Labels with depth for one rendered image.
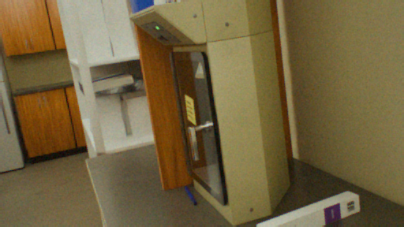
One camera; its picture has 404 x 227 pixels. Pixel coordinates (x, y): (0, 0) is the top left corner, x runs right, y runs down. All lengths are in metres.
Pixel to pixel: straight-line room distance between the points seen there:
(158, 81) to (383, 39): 0.66
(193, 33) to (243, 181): 0.39
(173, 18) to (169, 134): 0.51
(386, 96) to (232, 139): 0.41
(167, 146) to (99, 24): 1.11
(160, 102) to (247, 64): 0.41
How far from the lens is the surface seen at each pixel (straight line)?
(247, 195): 1.13
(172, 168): 1.43
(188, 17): 1.01
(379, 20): 1.19
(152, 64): 1.36
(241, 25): 1.06
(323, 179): 1.39
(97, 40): 2.38
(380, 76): 1.20
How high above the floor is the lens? 1.45
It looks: 11 degrees down
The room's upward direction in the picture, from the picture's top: 8 degrees counter-clockwise
